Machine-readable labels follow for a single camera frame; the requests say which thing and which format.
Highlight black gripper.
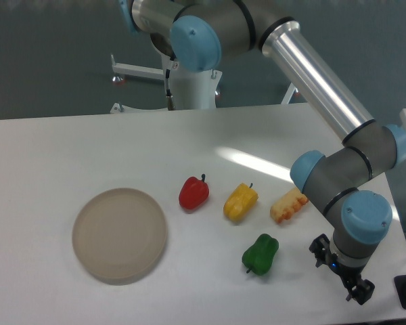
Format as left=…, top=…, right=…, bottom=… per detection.
left=309, top=234, right=375, bottom=305

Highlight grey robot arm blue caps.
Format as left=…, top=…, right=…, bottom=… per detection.
left=118, top=1, right=406, bottom=304

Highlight green toy bell pepper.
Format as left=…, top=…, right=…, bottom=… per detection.
left=242, top=234, right=279, bottom=276

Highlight yellow toy bell pepper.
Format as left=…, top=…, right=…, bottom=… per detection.
left=223, top=183, right=258, bottom=223

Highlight red toy bell pepper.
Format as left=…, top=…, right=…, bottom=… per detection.
left=178, top=173, right=210, bottom=211

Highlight yellow orange toy food piece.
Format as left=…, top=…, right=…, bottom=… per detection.
left=270, top=188, right=309, bottom=224

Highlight beige round plate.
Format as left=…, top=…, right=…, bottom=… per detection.
left=72, top=188, right=168, bottom=285

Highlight black cable on pedestal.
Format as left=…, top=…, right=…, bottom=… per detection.
left=164, top=56, right=179, bottom=111

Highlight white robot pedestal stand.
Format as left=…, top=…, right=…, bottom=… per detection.
left=108, top=53, right=302, bottom=114

